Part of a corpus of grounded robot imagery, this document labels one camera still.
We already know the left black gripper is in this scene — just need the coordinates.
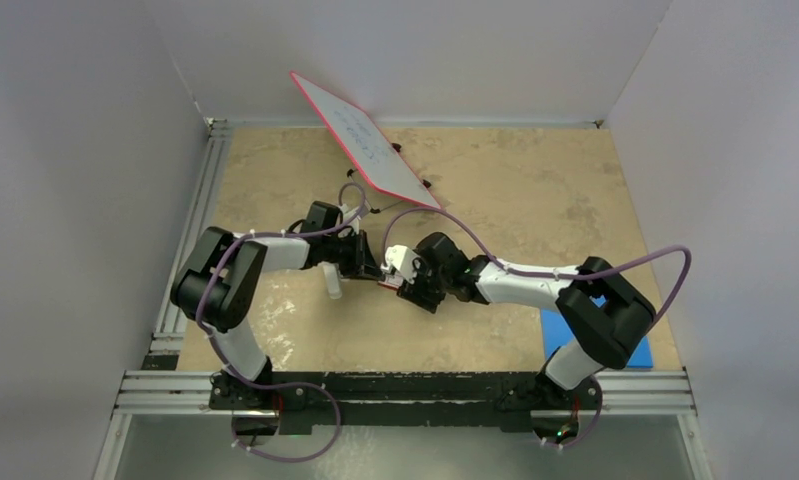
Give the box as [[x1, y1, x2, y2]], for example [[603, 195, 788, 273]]
[[321, 229, 384, 280]]

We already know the white stapler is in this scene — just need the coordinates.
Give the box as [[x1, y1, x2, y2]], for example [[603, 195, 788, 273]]
[[321, 262, 343, 300]]

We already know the red white staples box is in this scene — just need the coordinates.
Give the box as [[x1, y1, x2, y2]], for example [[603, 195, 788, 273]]
[[378, 274, 404, 291]]

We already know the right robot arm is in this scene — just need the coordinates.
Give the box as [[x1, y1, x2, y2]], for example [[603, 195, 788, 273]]
[[383, 232, 656, 407]]

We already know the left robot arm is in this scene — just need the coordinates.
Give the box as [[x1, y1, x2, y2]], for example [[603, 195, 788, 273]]
[[169, 201, 382, 409]]

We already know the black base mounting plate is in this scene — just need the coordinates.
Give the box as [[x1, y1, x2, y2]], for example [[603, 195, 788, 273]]
[[208, 371, 602, 435]]

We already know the red framed whiteboard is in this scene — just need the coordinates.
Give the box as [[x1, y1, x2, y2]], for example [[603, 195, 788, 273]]
[[289, 71, 441, 208]]

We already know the blue foam pad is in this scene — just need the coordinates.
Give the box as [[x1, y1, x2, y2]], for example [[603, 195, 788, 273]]
[[540, 294, 655, 370]]

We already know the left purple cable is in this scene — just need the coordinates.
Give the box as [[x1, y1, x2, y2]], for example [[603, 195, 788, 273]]
[[195, 182, 368, 465]]

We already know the purple cable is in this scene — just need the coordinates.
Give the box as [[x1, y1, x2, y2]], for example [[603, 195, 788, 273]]
[[380, 207, 693, 452], [195, 182, 368, 465]]

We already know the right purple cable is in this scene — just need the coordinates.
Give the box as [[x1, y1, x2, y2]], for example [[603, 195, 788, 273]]
[[380, 207, 693, 452]]

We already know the aluminium rail frame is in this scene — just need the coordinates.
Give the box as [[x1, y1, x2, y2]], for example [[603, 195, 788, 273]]
[[90, 119, 715, 480]]

